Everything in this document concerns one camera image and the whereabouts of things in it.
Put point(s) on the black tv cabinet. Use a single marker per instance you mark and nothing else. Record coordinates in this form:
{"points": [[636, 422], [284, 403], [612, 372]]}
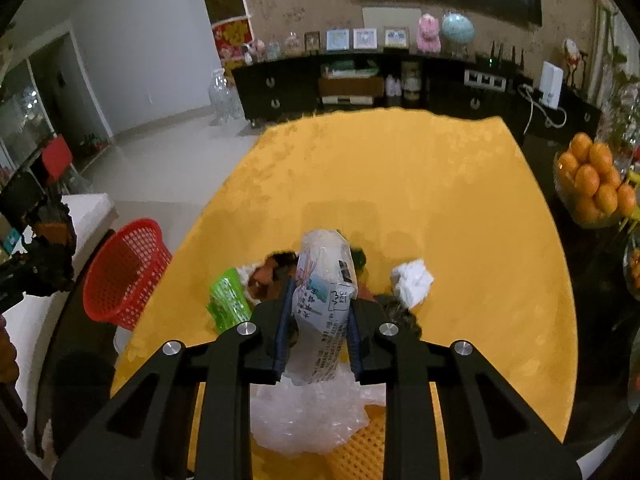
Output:
{"points": [[469, 88]]}

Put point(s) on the bowl of oranges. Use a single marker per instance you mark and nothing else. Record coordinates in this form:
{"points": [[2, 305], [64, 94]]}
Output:
{"points": [[593, 190]]}

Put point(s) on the black crumpled wrapper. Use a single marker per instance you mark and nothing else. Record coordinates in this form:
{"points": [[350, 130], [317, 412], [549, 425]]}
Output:
{"points": [[400, 315]]}

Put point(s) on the red plastic basket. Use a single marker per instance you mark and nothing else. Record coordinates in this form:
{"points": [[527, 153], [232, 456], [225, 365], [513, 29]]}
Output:
{"points": [[124, 274]]}

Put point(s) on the red chair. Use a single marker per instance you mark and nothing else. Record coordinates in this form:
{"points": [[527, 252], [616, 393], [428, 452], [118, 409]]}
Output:
{"points": [[56, 159]]}

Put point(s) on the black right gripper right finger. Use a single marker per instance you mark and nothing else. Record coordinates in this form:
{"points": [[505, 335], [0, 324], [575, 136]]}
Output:
{"points": [[448, 409]]}

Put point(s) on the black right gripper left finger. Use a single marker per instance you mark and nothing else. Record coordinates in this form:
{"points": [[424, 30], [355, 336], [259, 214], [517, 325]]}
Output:
{"points": [[186, 411]]}

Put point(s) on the pink plush toy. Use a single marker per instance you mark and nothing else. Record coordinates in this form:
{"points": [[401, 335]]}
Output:
{"points": [[427, 34]]}

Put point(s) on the yellow foam fruit net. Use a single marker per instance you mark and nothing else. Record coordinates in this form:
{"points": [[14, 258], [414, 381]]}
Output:
{"points": [[362, 456]]}

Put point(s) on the brown snack wrapper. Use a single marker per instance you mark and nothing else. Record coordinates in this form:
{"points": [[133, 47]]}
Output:
{"points": [[269, 279]]}

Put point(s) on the clear glass vase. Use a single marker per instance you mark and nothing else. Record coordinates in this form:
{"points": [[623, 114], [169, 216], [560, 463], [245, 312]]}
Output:
{"points": [[224, 100]]}

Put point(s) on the green snack packet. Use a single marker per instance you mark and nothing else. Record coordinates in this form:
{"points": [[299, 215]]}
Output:
{"points": [[227, 303]]}

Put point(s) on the yellow tablecloth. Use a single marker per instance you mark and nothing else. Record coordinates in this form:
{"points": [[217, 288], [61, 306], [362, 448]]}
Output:
{"points": [[401, 185]]}

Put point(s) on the printed white plastic wrapper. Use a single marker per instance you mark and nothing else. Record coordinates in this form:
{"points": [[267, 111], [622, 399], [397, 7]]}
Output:
{"points": [[325, 285]]}

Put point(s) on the white router box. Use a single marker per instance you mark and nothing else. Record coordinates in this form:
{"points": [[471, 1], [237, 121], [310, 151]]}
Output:
{"points": [[550, 85]]}

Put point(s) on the blue picture frame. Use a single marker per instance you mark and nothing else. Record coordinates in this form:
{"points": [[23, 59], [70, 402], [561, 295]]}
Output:
{"points": [[338, 40]]}

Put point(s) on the light blue globe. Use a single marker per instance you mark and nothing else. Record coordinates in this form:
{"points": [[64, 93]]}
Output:
{"points": [[457, 28]]}

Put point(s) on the landscape picture frame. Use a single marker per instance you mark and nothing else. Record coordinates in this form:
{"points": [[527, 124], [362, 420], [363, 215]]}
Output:
{"points": [[396, 38]]}

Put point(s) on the clear plastic bag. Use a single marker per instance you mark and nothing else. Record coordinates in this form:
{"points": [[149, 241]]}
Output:
{"points": [[311, 418]]}

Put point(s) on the crumpled white tissue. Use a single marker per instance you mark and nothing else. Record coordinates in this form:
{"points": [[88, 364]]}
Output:
{"points": [[411, 283]]}

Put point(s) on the white picture frame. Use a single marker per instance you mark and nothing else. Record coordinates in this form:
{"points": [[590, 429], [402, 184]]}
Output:
{"points": [[365, 38]]}

